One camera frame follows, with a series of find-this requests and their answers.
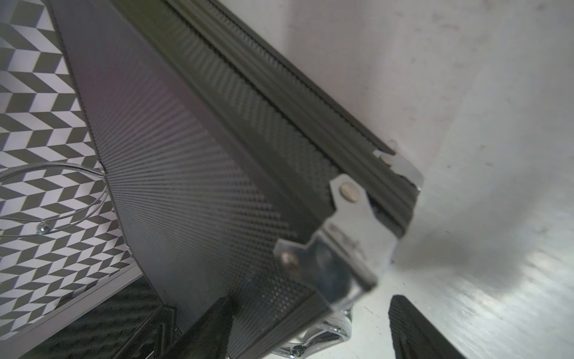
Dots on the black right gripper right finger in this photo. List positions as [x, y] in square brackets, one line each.
[414, 336]

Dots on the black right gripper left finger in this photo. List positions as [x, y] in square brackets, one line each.
[208, 338]

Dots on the black carbon poker case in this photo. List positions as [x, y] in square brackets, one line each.
[233, 174]

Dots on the small silver poker case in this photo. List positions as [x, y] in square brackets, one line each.
[103, 331]

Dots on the chrome wire glass rack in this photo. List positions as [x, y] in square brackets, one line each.
[52, 197]

